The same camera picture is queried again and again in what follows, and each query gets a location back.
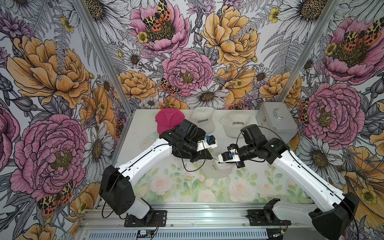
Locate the pink cap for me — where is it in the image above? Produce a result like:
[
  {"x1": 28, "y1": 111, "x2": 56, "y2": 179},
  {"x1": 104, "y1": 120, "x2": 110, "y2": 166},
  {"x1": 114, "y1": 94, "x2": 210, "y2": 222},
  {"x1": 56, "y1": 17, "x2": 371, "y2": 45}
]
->
[{"x1": 155, "y1": 108, "x2": 185, "y2": 135}]

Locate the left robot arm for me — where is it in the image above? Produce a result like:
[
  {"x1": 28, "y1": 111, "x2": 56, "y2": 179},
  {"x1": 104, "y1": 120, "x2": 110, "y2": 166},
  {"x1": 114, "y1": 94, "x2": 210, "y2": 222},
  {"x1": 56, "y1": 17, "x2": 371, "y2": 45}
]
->
[{"x1": 100, "y1": 120, "x2": 217, "y2": 223}]

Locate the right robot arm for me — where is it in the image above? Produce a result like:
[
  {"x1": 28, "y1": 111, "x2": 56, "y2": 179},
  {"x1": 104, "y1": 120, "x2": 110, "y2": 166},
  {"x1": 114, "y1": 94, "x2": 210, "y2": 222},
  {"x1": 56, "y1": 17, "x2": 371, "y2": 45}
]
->
[{"x1": 219, "y1": 125, "x2": 360, "y2": 240}]

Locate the silver metal case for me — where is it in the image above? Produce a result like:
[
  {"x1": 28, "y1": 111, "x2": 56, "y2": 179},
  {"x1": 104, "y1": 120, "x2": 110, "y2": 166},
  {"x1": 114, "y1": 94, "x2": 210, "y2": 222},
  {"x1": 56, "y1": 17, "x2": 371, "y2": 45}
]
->
[{"x1": 256, "y1": 102, "x2": 299, "y2": 144}]

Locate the small circuit board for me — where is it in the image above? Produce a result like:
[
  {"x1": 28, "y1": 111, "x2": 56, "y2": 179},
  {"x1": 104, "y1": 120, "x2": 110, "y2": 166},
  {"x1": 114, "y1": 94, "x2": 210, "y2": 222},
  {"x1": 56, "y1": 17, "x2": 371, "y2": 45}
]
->
[{"x1": 136, "y1": 230, "x2": 157, "y2": 240}]

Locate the perforated metal tray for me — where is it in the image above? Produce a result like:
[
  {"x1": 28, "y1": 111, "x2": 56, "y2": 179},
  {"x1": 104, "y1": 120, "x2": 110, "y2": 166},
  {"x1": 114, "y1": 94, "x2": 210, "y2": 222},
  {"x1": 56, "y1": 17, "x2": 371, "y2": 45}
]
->
[{"x1": 83, "y1": 228, "x2": 268, "y2": 240}]

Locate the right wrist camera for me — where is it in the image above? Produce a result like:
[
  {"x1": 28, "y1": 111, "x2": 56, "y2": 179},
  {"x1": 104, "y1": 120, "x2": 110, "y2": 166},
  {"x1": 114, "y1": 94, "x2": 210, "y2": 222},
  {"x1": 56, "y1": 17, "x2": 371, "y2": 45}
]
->
[{"x1": 218, "y1": 150, "x2": 241, "y2": 164}]

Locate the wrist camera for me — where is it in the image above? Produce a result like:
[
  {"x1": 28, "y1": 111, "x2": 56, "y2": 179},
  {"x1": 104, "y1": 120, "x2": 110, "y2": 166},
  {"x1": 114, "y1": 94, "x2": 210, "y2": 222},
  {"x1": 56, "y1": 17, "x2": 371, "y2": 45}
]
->
[
  {"x1": 218, "y1": 150, "x2": 241, "y2": 164},
  {"x1": 197, "y1": 135, "x2": 218, "y2": 152}
]

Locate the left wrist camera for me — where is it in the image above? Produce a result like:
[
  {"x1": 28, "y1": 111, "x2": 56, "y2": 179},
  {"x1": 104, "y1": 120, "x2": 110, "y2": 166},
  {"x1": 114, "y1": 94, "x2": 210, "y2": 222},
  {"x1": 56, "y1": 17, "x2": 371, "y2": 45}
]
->
[{"x1": 197, "y1": 135, "x2": 218, "y2": 152}]

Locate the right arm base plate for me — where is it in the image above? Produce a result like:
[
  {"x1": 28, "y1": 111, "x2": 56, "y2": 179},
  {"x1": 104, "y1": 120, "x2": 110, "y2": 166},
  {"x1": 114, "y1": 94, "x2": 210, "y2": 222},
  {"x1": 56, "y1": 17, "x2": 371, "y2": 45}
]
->
[{"x1": 246, "y1": 209, "x2": 292, "y2": 227}]

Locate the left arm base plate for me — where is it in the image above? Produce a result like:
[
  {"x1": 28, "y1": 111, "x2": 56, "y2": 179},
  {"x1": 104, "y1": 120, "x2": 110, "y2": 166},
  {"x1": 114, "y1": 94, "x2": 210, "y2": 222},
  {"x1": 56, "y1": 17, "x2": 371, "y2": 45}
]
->
[{"x1": 124, "y1": 210, "x2": 168, "y2": 228}]

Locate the aluminium front rail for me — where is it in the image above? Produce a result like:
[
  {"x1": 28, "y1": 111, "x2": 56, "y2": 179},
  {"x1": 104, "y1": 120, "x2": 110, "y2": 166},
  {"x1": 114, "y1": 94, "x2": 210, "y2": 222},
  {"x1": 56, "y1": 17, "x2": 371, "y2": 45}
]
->
[{"x1": 78, "y1": 202, "x2": 335, "y2": 231}]

